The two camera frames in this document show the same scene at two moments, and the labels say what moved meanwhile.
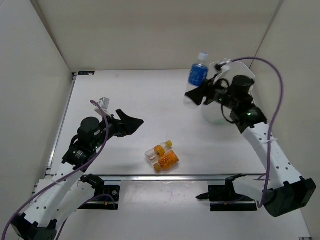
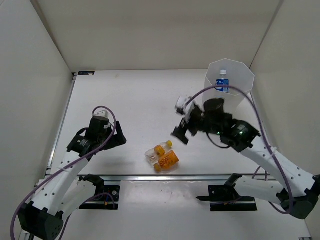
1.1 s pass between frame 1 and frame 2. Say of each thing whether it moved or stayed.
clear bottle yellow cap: stayed
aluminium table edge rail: stayed
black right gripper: moved
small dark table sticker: stayed
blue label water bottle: moved
